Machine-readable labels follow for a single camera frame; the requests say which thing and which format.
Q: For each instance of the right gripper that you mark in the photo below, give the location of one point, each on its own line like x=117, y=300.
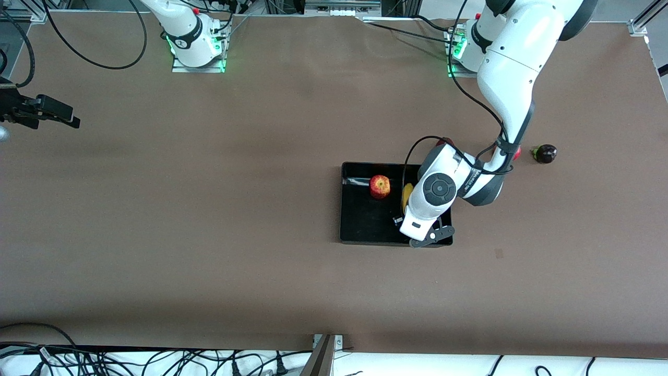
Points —
x=19, y=106

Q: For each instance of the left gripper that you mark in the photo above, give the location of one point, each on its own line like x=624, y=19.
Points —
x=396, y=220

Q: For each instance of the yellow banana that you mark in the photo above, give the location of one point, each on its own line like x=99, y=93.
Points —
x=407, y=194

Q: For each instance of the black plastic box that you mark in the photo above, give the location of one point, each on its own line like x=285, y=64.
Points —
x=365, y=224

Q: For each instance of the red apple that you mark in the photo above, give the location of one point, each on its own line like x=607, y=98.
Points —
x=380, y=187

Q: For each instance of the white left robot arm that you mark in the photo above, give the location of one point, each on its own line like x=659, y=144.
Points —
x=516, y=62

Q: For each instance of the red yellow mango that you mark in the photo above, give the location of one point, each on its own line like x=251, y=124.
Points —
x=443, y=141

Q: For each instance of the red pomegranate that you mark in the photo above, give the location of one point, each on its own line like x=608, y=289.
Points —
x=517, y=153

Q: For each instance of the brown table cover sheet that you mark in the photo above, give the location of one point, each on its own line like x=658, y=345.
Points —
x=261, y=287

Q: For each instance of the dark purple mangosteen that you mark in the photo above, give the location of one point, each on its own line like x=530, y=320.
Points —
x=545, y=154

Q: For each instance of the white power strip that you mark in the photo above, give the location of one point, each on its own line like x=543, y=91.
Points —
x=342, y=8

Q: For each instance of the aluminium frame profile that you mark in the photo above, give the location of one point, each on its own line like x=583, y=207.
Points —
x=23, y=13
x=644, y=21

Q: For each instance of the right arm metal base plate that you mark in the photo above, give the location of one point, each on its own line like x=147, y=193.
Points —
x=180, y=68

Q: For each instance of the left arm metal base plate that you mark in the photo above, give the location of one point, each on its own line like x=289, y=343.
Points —
x=453, y=74

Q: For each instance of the metal camera stand pole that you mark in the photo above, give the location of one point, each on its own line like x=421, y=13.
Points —
x=321, y=360

